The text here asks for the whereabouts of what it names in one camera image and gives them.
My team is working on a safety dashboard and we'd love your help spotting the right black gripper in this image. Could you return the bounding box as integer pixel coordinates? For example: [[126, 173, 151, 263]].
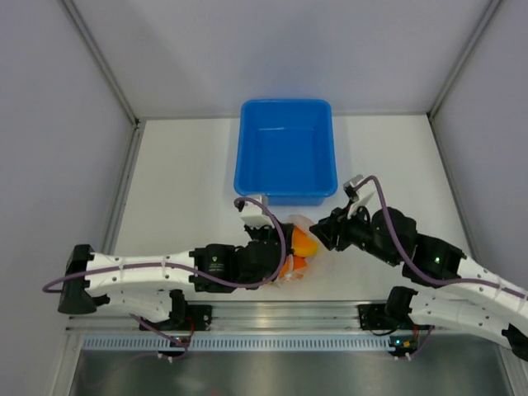
[[310, 199, 400, 266]]

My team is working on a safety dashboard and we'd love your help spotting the clear zip top bag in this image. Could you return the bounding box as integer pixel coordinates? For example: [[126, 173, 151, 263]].
[[270, 214, 335, 287]]

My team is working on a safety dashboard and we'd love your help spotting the yellow fake fruit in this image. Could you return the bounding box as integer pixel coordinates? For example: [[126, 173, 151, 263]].
[[291, 228, 318, 258]]

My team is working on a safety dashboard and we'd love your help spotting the orange fake fruit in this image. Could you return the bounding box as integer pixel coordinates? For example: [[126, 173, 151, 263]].
[[277, 255, 308, 282]]

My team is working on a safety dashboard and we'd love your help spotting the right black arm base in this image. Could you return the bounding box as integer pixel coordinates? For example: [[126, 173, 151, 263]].
[[357, 304, 400, 332]]

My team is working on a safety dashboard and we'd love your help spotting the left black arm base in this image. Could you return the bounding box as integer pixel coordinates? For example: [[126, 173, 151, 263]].
[[165, 304, 213, 331]]

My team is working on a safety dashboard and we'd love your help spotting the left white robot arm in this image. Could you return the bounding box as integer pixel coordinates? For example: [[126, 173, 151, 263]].
[[58, 224, 294, 330]]

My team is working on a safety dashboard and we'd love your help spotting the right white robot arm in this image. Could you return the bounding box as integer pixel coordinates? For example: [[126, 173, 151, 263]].
[[310, 207, 527, 360]]

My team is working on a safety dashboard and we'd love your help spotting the blue plastic bin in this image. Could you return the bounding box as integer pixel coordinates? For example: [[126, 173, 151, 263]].
[[233, 99, 337, 206]]

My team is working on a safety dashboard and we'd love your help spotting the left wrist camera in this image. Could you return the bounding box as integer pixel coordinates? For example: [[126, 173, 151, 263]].
[[234, 195, 273, 229]]

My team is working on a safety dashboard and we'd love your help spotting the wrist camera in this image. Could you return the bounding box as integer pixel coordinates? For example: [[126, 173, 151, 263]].
[[234, 195, 273, 229], [343, 175, 376, 219]]

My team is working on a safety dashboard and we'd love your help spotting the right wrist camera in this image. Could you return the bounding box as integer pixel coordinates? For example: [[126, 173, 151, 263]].
[[343, 175, 376, 219]]

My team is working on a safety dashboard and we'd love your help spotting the aluminium rail frame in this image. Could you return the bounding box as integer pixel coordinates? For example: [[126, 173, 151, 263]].
[[65, 299, 515, 332]]

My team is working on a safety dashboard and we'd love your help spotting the slotted cable duct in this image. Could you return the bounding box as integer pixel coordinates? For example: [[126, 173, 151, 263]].
[[82, 334, 414, 351]]

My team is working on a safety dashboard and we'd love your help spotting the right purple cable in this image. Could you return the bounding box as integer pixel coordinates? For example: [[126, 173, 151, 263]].
[[358, 176, 528, 300]]

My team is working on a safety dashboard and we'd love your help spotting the right aluminium corner post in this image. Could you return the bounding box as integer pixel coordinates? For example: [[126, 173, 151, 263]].
[[427, 0, 503, 120]]

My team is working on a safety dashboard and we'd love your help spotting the aluminium corner post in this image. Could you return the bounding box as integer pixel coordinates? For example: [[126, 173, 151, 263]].
[[58, 0, 139, 126], [427, 0, 503, 120]]

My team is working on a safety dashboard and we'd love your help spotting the left aluminium corner post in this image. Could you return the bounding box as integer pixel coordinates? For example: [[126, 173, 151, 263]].
[[58, 0, 139, 126]]

